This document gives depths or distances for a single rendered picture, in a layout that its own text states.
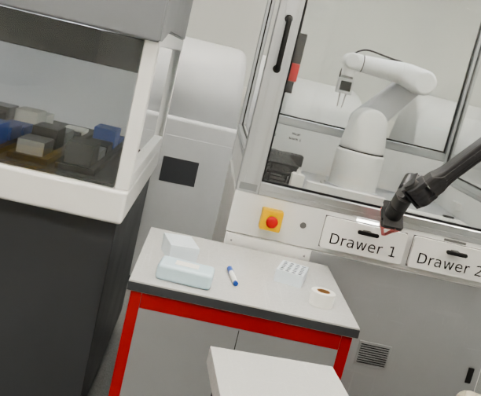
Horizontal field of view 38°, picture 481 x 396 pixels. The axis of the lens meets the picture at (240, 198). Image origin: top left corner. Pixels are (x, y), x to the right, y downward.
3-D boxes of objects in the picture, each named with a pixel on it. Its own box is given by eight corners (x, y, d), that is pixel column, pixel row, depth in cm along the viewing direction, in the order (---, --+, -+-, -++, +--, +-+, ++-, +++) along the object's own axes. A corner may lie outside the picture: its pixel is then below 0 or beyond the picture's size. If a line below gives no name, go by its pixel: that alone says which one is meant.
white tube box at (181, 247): (196, 265, 206) (200, 249, 205) (167, 262, 203) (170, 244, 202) (187, 252, 217) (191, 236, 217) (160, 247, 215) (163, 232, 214)
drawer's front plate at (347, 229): (400, 265, 243) (409, 234, 241) (319, 247, 241) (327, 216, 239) (398, 263, 244) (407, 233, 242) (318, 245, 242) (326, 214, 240)
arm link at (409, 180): (413, 184, 210) (431, 204, 212) (426, 159, 216) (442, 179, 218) (384, 195, 219) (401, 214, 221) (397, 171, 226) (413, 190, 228)
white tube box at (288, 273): (300, 288, 208) (303, 276, 207) (273, 280, 209) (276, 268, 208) (306, 278, 220) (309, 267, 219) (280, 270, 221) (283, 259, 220)
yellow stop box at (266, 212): (279, 233, 236) (284, 213, 235) (258, 229, 235) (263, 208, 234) (278, 230, 241) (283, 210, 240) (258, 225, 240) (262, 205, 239)
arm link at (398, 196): (394, 195, 215) (411, 203, 214) (402, 180, 219) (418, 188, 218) (387, 207, 221) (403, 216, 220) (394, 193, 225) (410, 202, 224)
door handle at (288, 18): (280, 74, 226) (295, 14, 223) (273, 71, 226) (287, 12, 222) (279, 73, 231) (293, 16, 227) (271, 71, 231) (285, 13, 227)
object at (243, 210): (507, 292, 247) (519, 254, 245) (225, 229, 240) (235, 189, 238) (429, 229, 341) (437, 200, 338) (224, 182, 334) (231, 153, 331)
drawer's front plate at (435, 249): (486, 284, 245) (495, 254, 243) (407, 266, 243) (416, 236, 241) (484, 282, 247) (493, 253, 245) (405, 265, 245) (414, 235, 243)
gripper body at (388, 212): (401, 207, 230) (409, 193, 224) (401, 232, 224) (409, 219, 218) (381, 203, 230) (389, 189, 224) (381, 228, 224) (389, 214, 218)
